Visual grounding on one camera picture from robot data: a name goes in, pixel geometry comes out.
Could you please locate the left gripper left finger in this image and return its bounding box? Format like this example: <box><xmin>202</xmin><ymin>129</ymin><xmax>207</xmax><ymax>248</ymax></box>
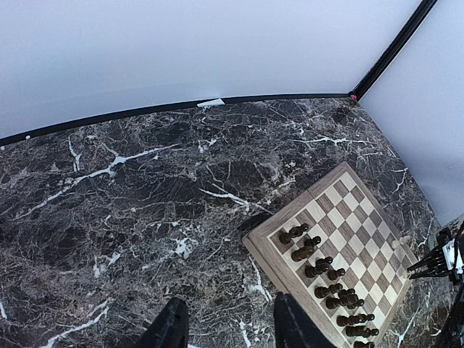
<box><xmin>139</xmin><ymin>297</ymin><xmax>189</xmax><ymax>348</ymax></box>

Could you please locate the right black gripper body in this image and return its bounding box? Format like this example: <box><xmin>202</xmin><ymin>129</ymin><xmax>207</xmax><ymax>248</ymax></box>
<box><xmin>407</xmin><ymin>246</ymin><xmax>450</xmax><ymax>279</ymax></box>

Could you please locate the wooden chess board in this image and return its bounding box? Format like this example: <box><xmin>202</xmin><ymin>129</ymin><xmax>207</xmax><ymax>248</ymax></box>
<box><xmin>243</xmin><ymin>163</ymin><xmax>417</xmax><ymax>347</ymax></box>

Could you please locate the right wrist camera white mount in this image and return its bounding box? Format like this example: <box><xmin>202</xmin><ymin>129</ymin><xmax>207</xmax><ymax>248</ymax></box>
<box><xmin>437</xmin><ymin>228</ymin><xmax>463</xmax><ymax>285</ymax></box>

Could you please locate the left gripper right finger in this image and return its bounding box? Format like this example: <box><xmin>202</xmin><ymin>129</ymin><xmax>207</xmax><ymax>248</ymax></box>
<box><xmin>273</xmin><ymin>292</ymin><xmax>335</xmax><ymax>348</ymax></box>

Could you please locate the white chess pawn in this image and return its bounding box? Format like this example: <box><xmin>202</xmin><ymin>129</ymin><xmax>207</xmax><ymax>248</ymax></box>
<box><xmin>391</xmin><ymin>236</ymin><xmax>412</xmax><ymax>249</ymax></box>

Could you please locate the black chess pieces row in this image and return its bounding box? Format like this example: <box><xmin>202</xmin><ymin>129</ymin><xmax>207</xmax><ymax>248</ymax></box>
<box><xmin>270</xmin><ymin>219</ymin><xmax>391</xmax><ymax>347</ymax></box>

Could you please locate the right black frame post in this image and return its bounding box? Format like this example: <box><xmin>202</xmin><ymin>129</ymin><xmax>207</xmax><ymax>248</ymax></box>
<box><xmin>349</xmin><ymin>0</ymin><xmax>437</xmax><ymax>102</ymax></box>

